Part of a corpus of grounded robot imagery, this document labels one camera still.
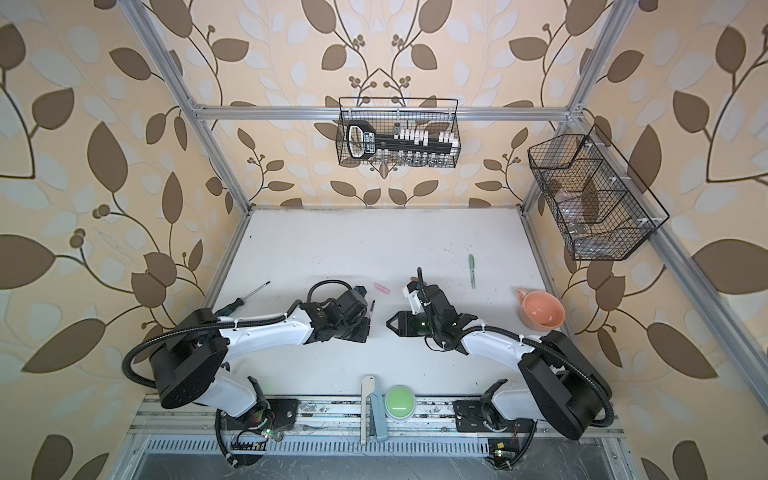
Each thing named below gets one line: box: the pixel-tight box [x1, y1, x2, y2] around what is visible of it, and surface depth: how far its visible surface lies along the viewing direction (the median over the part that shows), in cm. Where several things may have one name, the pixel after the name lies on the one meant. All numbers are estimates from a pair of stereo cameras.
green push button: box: [384, 384, 416, 422], surface depth 77 cm
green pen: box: [468, 254, 476, 289], surface depth 104 cm
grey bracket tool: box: [361, 375, 389, 446], surface depth 75 cm
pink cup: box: [516, 288, 566, 332], surface depth 90 cm
